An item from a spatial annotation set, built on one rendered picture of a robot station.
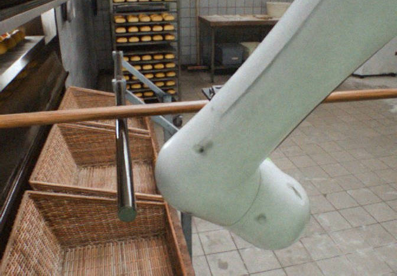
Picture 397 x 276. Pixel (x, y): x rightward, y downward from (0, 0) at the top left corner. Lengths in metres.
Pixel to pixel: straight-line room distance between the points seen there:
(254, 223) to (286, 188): 0.06
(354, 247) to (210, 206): 2.01
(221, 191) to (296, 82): 0.15
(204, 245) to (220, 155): 1.86
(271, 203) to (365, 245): 2.00
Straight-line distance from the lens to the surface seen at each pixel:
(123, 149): 0.71
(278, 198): 0.45
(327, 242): 2.37
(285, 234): 0.48
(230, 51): 5.44
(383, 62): 6.34
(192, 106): 0.85
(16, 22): 0.89
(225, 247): 2.21
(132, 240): 1.38
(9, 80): 1.32
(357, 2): 0.35
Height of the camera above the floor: 1.49
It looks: 23 degrees down
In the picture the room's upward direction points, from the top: straight up
